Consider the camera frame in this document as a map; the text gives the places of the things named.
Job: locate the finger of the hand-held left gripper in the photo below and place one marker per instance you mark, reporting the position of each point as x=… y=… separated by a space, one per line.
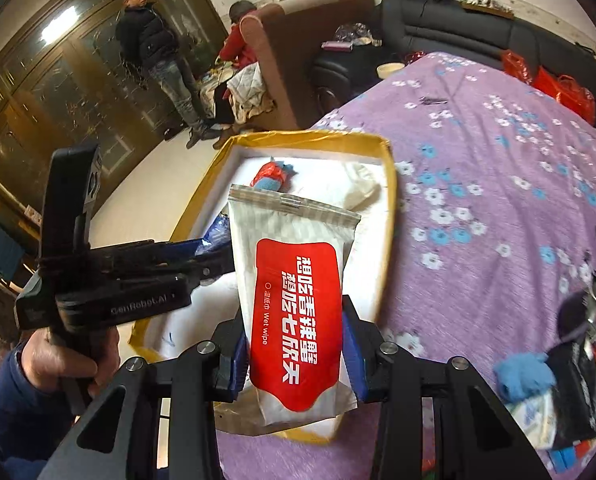
x=203 y=267
x=178 y=247

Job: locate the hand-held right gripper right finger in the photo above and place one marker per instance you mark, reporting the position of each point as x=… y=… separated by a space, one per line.
x=354 y=365

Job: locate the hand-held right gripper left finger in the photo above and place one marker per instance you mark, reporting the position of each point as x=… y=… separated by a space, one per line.
x=238 y=365

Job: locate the white red wet wipe packet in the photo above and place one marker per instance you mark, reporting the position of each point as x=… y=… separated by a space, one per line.
x=298 y=310

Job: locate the yellow cardboard box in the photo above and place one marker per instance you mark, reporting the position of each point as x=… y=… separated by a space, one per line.
x=328 y=136

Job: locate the person's left forearm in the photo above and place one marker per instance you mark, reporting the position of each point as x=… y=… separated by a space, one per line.
x=13 y=420

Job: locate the white printed soft pack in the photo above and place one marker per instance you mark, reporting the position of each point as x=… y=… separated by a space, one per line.
x=537 y=422

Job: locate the person's left hand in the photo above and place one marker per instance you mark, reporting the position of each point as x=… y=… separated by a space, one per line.
x=40 y=362

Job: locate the blue packet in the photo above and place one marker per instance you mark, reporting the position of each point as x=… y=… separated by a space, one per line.
x=218 y=232

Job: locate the red and blue small bundle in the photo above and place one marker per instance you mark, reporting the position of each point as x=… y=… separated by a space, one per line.
x=270 y=176

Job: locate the beige quilted blanket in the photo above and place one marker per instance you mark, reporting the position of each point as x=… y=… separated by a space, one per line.
x=250 y=90

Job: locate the white plastic bag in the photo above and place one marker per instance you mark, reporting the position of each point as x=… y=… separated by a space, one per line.
x=362 y=185

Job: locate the purple floral bedsheet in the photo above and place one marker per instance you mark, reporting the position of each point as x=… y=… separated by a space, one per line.
x=477 y=220

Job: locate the dark wooden cabinet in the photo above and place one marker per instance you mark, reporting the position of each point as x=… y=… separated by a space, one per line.
x=53 y=85

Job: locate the brown sofa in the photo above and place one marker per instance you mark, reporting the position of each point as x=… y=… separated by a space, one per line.
x=288 y=55

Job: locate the black glossy packet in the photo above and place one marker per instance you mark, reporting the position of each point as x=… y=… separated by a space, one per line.
x=577 y=390

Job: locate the pink flat pouch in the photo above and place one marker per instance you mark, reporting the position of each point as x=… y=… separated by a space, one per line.
x=338 y=45

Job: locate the white bowl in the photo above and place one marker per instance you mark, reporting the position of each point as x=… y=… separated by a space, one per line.
x=390 y=70

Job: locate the black hair clip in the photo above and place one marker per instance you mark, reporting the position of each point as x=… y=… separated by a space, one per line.
x=432 y=101

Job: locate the clear plastic bag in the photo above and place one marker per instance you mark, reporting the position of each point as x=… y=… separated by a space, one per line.
x=357 y=32

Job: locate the small red plastic bag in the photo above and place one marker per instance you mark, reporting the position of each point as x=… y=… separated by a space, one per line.
x=517 y=66

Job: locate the large red plastic bag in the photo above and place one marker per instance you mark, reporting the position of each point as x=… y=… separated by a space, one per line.
x=567 y=92

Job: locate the black leather sofa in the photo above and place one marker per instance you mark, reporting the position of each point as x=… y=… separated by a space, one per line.
x=452 y=25

